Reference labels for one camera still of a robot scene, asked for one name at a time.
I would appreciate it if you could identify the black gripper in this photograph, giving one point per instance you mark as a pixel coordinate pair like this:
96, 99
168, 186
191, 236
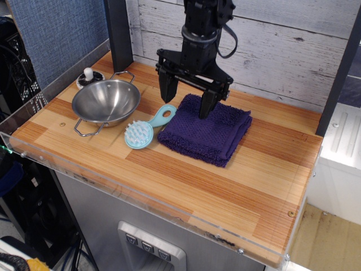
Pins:
194, 65

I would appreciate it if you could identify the purple towel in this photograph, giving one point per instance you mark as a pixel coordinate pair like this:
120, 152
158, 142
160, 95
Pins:
213, 139

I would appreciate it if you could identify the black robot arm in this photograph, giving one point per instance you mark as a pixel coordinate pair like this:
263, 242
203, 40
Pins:
205, 20

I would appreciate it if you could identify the teal scrub brush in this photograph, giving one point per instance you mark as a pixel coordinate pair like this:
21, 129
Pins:
139, 134

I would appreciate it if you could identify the blue fabric partition panel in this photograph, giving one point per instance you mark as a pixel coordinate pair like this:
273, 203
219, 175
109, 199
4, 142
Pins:
61, 37

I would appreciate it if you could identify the stainless steel cabinet front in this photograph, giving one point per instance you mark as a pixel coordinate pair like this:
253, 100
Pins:
99, 211

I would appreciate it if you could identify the silver button control panel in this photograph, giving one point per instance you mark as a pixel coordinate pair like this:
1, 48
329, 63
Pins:
144, 251

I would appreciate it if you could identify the black plastic crate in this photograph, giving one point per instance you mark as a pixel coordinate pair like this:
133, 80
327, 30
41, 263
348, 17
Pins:
18, 80

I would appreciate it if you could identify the white ribbed appliance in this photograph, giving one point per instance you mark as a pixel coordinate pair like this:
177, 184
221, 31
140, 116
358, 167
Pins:
335, 183

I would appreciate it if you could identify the clear acrylic edge guard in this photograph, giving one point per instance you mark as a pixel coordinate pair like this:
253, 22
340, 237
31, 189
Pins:
250, 204

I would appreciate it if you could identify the yellow object at corner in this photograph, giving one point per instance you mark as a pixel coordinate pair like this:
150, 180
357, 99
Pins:
34, 265

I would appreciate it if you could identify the stainless steel bowl with handles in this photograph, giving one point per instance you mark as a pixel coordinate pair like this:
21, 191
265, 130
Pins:
106, 103

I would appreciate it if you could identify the dark left vertical post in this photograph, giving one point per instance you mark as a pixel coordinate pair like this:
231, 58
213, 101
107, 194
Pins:
119, 34

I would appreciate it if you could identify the dark vertical post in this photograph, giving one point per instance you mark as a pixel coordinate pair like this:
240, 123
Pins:
119, 34
340, 78

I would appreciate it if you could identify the dark right vertical post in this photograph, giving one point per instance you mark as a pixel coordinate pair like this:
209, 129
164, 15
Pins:
340, 78

